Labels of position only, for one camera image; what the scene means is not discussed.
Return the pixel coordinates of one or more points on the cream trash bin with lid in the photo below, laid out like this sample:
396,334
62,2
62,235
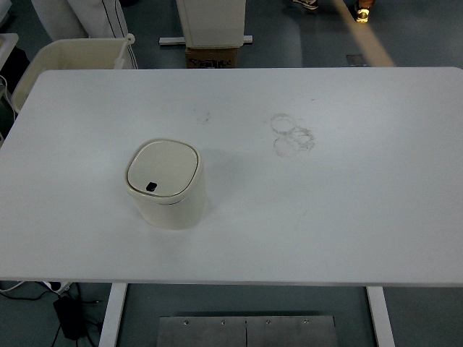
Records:
166,173

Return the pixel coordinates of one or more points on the brown cardboard box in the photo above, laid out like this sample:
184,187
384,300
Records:
211,59

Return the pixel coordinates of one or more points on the white metal floor bar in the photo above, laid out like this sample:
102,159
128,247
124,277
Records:
170,41

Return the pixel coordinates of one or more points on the grey metal plate with screws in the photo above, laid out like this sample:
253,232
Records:
217,332

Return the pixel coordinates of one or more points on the white plastic rod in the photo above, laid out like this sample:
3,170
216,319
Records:
122,54

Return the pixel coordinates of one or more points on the grey floor outlet plate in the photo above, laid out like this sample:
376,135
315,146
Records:
356,60

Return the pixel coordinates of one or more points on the person's shoe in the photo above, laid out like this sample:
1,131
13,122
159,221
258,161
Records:
362,12
306,3

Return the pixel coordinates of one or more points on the white table leg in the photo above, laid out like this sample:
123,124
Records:
381,318
112,318

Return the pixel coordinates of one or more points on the large cream plastic tub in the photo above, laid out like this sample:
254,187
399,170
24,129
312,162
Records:
72,54

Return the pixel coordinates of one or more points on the person's leg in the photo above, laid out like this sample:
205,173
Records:
83,18

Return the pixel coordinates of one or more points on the black power adapter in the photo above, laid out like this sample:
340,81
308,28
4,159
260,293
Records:
70,318

